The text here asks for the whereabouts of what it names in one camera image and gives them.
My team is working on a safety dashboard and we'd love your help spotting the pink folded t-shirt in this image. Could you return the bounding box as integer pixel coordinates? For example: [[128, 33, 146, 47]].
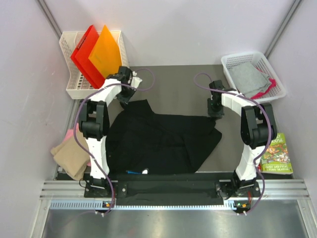
[[64, 128, 91, 167]]

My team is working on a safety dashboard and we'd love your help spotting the black t-shirt with flower print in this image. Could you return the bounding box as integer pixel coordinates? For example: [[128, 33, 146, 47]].
[[106, 100, 222, 175]]

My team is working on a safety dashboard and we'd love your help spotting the beige folded t-shirt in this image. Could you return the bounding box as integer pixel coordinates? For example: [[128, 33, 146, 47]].
[[51, 141, 87, 180]]

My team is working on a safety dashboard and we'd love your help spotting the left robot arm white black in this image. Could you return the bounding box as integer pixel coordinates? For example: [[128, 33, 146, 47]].
[[78, 66, 142, 197]]

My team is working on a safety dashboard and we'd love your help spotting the orange plastic folder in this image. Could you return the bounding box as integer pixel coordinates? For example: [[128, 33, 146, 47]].
[[89, 25, 122, 78]]

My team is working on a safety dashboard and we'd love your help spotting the white camera on left wrist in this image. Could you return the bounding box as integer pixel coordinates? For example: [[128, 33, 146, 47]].
[[130, 71, 142, 88]]

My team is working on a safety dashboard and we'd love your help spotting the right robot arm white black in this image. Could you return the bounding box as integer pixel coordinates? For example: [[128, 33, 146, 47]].
[[208, 80, 277, 199]]

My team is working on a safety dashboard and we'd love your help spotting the red plastic folder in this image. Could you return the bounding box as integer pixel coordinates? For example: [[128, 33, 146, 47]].
[[70, 25, 105, 89]]

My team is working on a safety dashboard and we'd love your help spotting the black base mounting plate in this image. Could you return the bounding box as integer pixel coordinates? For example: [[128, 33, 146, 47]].
[[85, 172, 261, 207]]

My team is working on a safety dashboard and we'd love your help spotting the green children's book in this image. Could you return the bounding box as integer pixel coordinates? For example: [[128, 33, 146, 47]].
[[259, 133, 293, 175]]

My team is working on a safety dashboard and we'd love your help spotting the magenta t-shirt in basket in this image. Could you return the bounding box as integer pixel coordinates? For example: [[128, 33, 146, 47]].
[[251, 78, 276, 100]]

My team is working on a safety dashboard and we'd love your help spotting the white perforated basket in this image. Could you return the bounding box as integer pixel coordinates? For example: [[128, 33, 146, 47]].
[[221, 52, 286, 103]]

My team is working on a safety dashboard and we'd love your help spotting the grey folded t-shirt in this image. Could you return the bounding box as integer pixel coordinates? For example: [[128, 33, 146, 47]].
[[228, 62, 271, 98]]

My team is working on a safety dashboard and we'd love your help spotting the white file organiser tray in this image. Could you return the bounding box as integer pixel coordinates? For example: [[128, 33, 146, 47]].
[[59, 26, 129, 100]]

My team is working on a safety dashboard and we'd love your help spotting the aluminium frame rail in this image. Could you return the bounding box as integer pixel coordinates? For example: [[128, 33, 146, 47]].
[[40, 179, 310, 212]]

